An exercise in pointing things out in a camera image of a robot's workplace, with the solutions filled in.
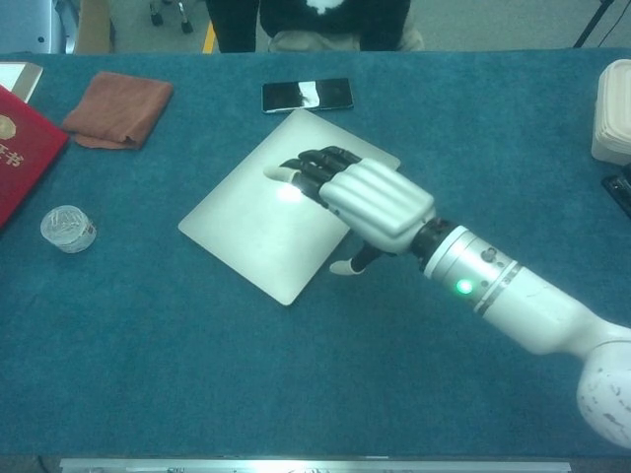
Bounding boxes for black tripod leg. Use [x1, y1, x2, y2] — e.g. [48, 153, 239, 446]
[572, 0, 617, 49]

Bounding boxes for seated person in dark top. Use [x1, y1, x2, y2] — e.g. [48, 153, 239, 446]
[204, 0, 425, 53]

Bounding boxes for black smartphone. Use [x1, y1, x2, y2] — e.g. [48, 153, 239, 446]
[261, 77, 355, 115]

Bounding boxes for teal felt table cover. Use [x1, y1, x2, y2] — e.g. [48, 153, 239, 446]
[0, 47, 631, 457]

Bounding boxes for red certificate book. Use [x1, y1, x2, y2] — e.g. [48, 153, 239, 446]
[0, 83, 70, 231]

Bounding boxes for white flat box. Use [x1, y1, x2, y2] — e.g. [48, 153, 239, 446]
[0, 61, 44, 104]

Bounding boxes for black stapler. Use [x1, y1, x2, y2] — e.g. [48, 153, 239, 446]
[600, 165, 631, 221]

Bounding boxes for clear round plastic container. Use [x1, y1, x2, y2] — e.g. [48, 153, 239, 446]
[39, 205, 98, 254]

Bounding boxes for aluminium profile rail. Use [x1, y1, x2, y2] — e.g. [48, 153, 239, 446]
[58, 456, 573, 473]

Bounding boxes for silver laptop with apple logo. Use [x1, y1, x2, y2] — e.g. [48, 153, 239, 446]
[177, 108, 401, 306]

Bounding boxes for brown cardboard board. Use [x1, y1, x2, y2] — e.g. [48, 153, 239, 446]
[73, 0, 117, 54]

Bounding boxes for orange folded cloth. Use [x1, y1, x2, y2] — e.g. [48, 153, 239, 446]
[61, 71, 175, 151]

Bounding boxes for silver metal panel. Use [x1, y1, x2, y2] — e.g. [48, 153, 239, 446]
[0, 0, 80, 54]

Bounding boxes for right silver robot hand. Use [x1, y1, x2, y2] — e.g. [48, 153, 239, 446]
[263, 145, 436, 276]

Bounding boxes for white stacked plastic boxes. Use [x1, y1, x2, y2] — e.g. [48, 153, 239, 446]
[591, 58, 631, 166]

